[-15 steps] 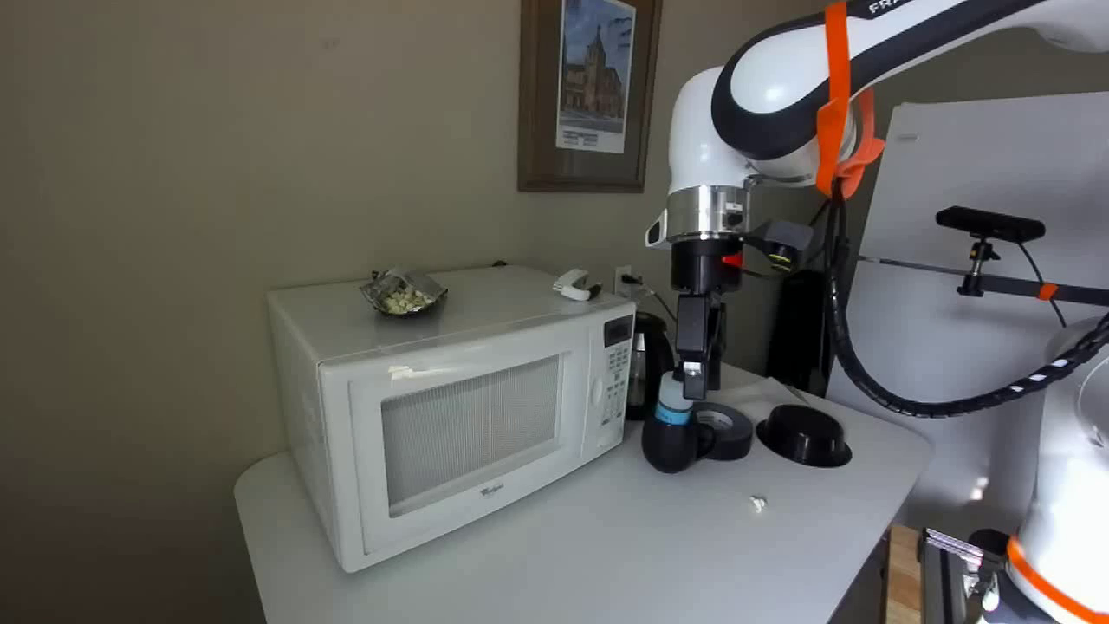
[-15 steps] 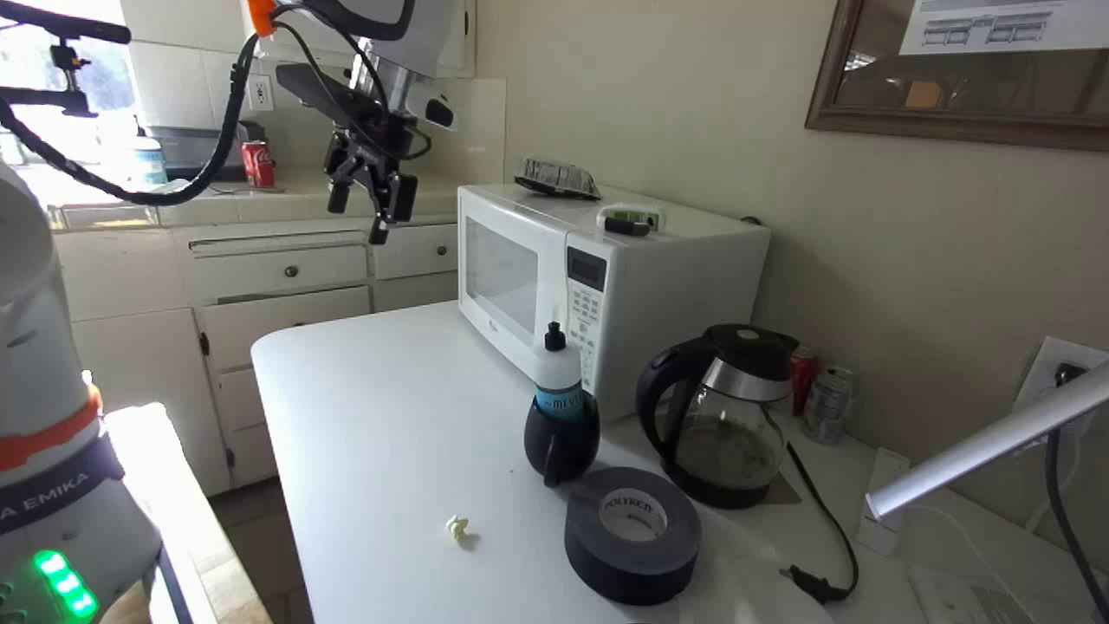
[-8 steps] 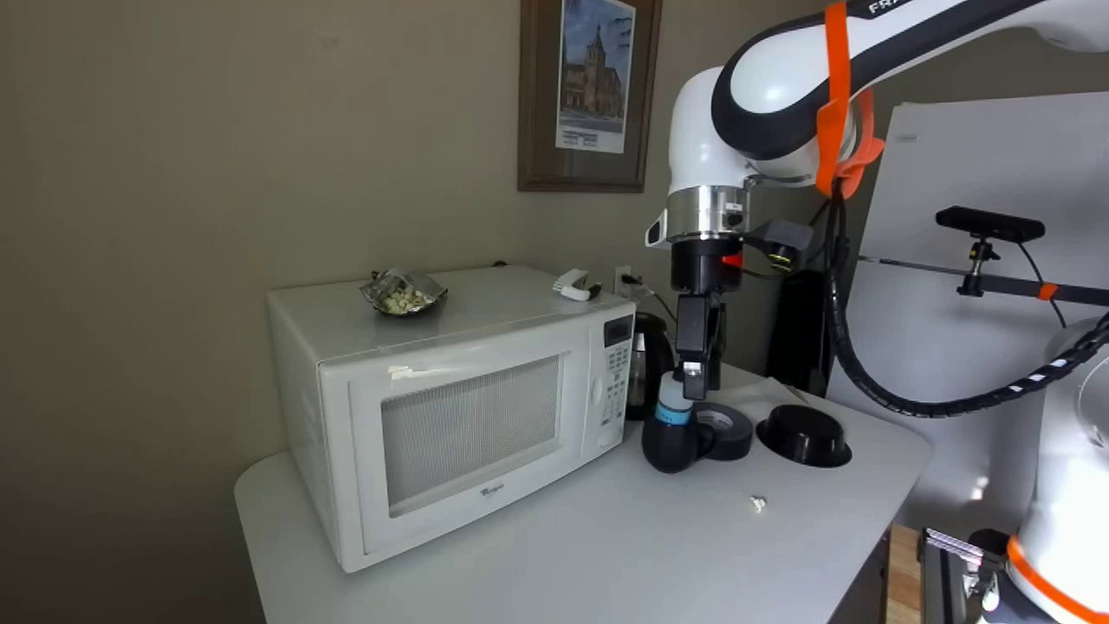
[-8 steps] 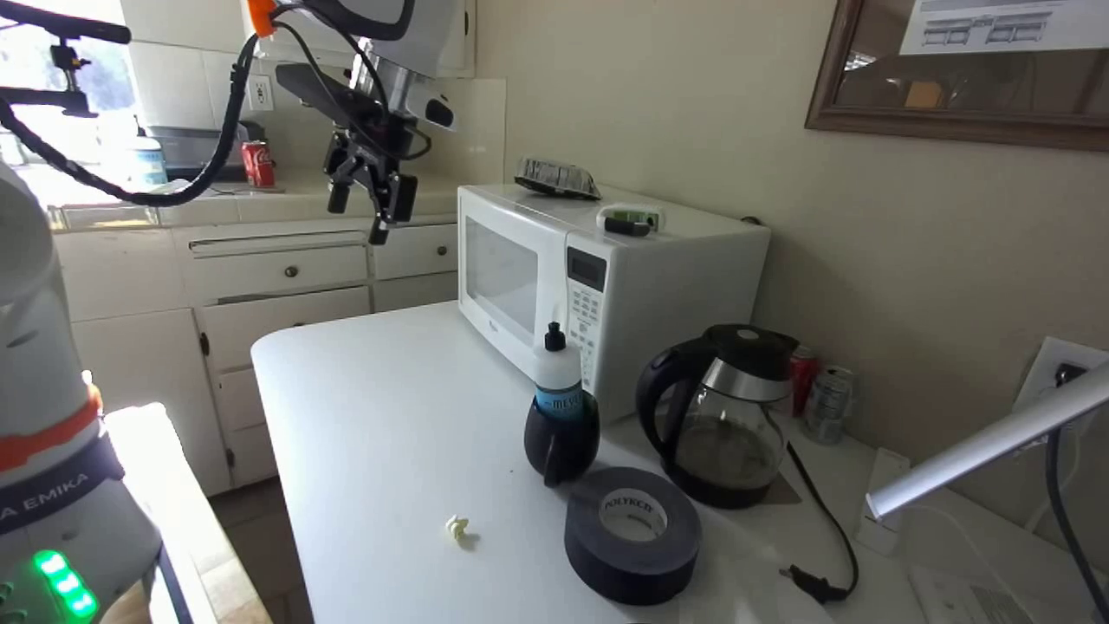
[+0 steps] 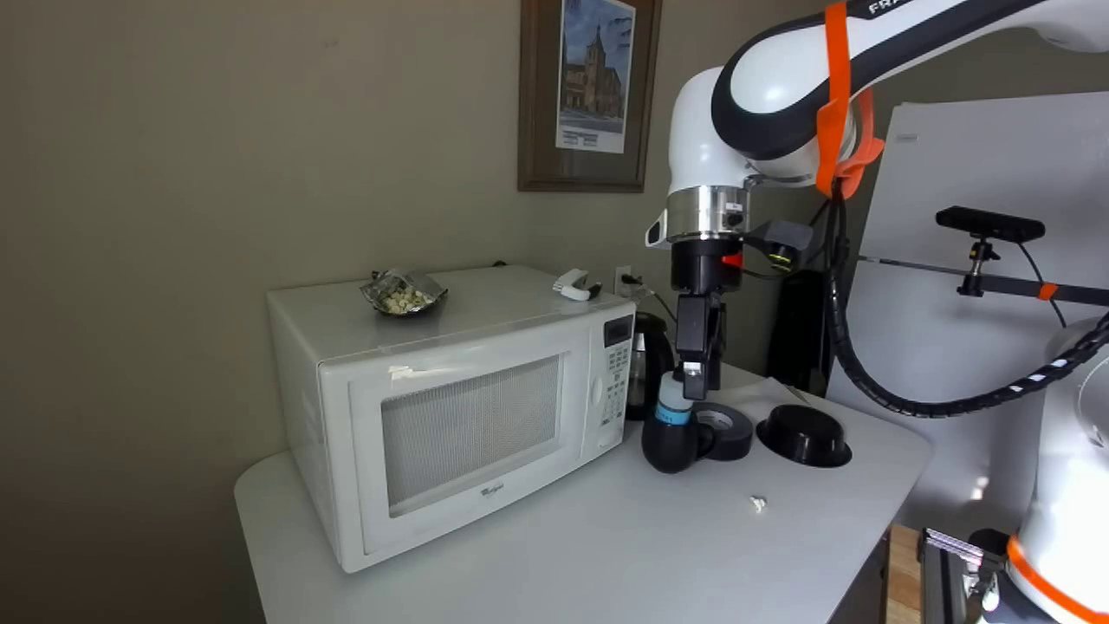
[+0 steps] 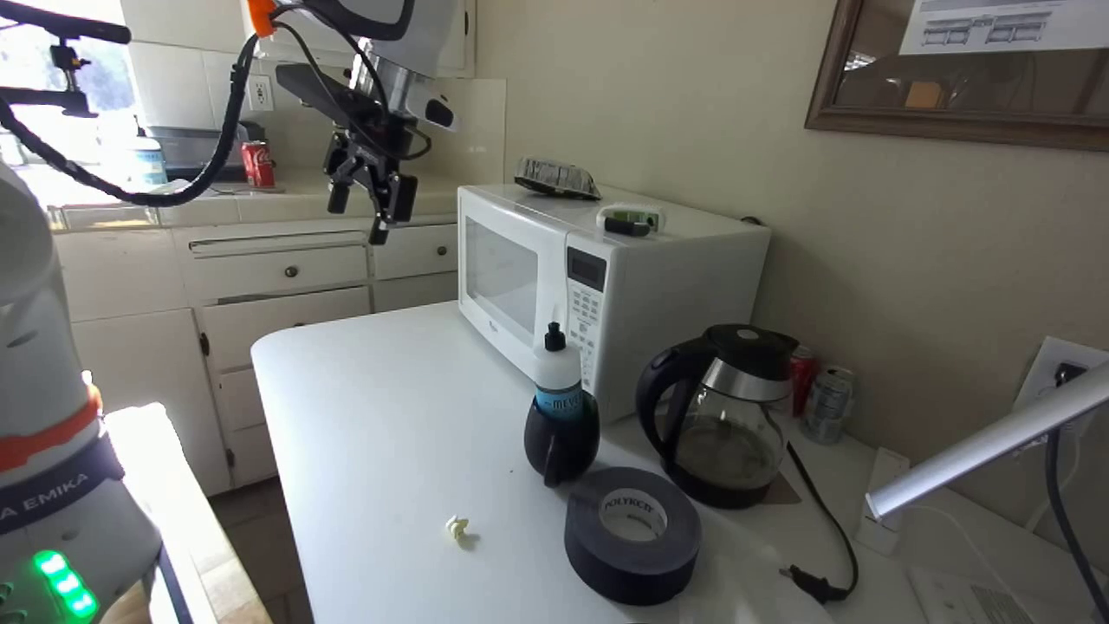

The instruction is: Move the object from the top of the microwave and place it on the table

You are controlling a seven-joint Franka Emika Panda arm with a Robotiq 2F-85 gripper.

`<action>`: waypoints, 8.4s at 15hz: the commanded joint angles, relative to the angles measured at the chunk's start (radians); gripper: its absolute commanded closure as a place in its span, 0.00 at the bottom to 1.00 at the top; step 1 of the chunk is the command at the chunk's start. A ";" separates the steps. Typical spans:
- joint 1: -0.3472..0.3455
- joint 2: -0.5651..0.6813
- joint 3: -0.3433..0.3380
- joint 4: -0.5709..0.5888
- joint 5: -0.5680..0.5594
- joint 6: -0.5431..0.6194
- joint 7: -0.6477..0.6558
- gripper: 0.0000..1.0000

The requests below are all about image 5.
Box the black box speaker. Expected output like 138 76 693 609
767 270 831 394

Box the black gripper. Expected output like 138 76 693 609
673 238 726 402

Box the black cup holder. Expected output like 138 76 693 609
643 421 702 476

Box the silver popcorn snack bag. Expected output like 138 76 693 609
363 266 449 318

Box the black tape roll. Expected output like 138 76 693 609
697 402 752 460

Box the white board panel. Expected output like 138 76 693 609
845 89 1109 544

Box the black round lid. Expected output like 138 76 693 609
757 405 852 467

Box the framed wall picture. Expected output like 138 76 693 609
517 0 661 194

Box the white scrub brush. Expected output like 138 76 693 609
553 270 600 301

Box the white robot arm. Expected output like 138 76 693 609
646 0 1109 402

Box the black camera on stand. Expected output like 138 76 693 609
873 206 1109 306

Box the white microwave oven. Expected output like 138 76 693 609
267 266 633 572

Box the orange strap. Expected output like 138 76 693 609
814 0 890 206

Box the black corrugated cable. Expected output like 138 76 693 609
823 194 1109 421

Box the blue bottle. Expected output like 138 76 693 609
655 375 693 425

